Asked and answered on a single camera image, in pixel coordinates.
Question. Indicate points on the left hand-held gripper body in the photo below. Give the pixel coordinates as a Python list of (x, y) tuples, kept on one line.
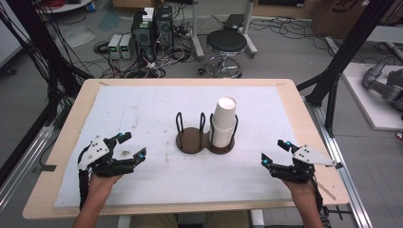
[(95, 152)]

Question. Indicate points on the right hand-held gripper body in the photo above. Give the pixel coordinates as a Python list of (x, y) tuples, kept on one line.
[(312, 156)]

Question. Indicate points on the black tape strip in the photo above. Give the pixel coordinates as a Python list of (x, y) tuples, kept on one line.
[(339, 165), (47, 167)]

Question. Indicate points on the black round stool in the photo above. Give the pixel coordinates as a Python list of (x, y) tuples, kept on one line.
[(226, 42)]

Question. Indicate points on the black computer tower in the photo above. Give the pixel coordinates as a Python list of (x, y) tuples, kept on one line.
[(143, 34), (164, 27)]

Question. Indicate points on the white base board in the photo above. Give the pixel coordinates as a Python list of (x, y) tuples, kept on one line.
[(364, 101)]

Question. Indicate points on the person's right leg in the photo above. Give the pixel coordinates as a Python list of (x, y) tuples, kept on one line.
[(226, 220)]

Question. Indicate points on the single white paper cup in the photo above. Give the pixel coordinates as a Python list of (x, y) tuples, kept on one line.
[(224, 112)]

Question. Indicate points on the white round table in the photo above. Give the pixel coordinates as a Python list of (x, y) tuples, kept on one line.
[(68, 6)]

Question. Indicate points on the thin wooden strip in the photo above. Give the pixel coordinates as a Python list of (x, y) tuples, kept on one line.
[(326, 191)]

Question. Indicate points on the person's left hand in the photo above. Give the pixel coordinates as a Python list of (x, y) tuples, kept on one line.
[(103, 182)]

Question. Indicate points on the person's right hand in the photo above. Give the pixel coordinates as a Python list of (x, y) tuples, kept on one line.
[(299, 188)]

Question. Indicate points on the black metal frame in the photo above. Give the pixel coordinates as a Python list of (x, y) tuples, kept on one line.
[(345, 53), (38, 50)]

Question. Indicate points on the white table leg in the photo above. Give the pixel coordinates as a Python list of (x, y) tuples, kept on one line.
[(257, 218), (124, 221)]

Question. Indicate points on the black flat device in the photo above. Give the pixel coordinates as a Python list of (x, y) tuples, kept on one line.
[(234, 21)]

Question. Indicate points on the small white box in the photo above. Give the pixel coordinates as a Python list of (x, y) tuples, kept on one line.
[(148, 14)]

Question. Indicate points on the aluminium rail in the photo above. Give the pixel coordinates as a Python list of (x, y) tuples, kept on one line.
[(342, 171), (22, 164)]

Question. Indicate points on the brown cardboard box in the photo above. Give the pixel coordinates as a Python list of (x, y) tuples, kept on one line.
[(342, 15)]

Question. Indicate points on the white stand leg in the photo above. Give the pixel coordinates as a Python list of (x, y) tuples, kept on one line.
[(250, 34), (197, 34)]

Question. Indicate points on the white table mat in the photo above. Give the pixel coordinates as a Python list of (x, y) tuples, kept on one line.
[(177, 180)]

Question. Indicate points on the grey bench power supply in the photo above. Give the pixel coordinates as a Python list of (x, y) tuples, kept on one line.
[(114, 47), (126, 47)]

